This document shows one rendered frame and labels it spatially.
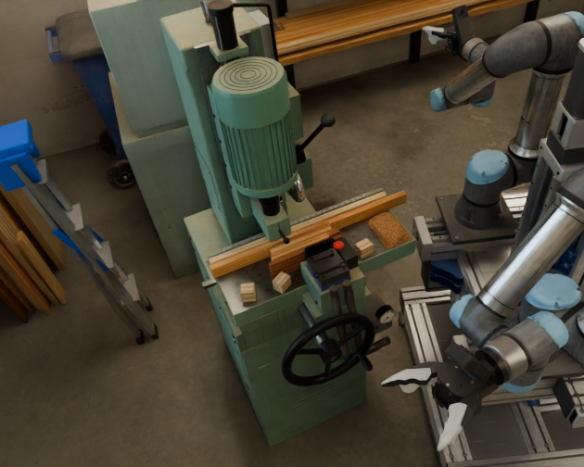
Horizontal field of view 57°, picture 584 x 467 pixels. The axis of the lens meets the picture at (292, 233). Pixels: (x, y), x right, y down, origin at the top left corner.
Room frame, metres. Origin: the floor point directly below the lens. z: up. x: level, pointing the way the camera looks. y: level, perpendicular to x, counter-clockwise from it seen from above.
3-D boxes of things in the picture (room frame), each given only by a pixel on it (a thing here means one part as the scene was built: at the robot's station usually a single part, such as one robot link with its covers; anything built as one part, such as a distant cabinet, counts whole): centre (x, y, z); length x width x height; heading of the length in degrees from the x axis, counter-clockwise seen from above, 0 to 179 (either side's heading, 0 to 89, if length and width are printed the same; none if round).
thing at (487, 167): (1.25, -0.63, 0.98); 0.13 x 0.12 x 0.14; 103
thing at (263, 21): (1.48, 0.02, 1.40); 0.10 x 0.06 x 0.16; 18
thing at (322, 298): (0.97, -0.10, 0.92); 0.15 x 0.13 x 0.09; 108
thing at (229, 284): (1.06, -0.07, 0.87); 0.61 x 0.30 x 0.06; 108
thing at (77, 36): (2.93, 0.84, 0.48); 0.64 x 0.54 x 0.97; 106
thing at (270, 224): (1.15, 0.05, 1.03); 0.14 x 0.07 x 0.09; 18
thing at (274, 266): (1.06, -0.03, 0.93); 0.24 x 0.01 x 0.06; 108
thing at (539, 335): (0.52, -0.42, 1.21); 0.11 x 0.08 x 0.09; 114
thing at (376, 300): (1.08, -0.24, 0.58); 0.12 x 0.08 x 0.08; 18
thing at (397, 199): (1.17, -0.06, 0.92); 0.67 x 0.02 x 0.04; 108
